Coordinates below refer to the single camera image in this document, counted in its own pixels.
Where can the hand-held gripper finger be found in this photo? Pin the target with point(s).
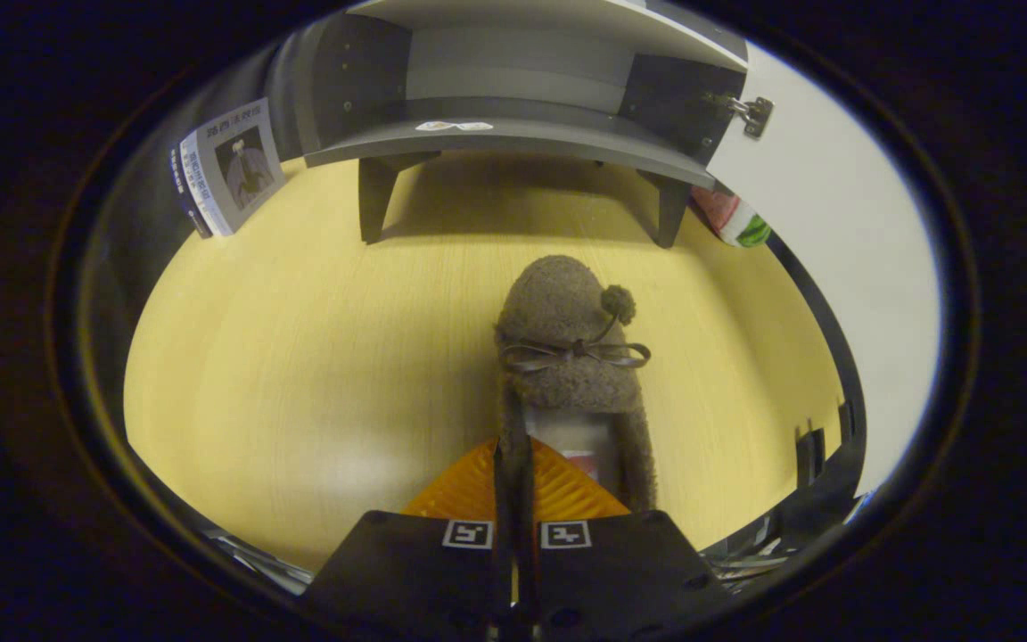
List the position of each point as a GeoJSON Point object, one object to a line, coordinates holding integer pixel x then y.
{"type": "Point", "coordinates": [506, 553]}
{"type": "Point", "coordinates": [529, 535]}

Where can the brown fuzzy shoe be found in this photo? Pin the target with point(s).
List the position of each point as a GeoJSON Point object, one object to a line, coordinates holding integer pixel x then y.
{"type": "Point", "coordinates": [562, 303]}

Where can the grey shoe cabinet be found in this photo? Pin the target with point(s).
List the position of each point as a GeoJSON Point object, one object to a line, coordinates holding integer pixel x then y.
{"type": "Point", "coordinates": [513, 138]}

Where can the metal door hinge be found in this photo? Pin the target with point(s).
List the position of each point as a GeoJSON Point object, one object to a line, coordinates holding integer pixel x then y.
{"type": "Point", "coordinates": [752, 111]}

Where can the toy watermelon slice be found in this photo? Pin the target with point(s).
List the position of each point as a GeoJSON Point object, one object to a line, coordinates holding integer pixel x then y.
{"type": "Point", "coordinates": [736, 223]}

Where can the white picture box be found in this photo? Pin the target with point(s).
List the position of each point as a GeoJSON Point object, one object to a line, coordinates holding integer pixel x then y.
{"type": "Point", "coordinates": [242, 165]}

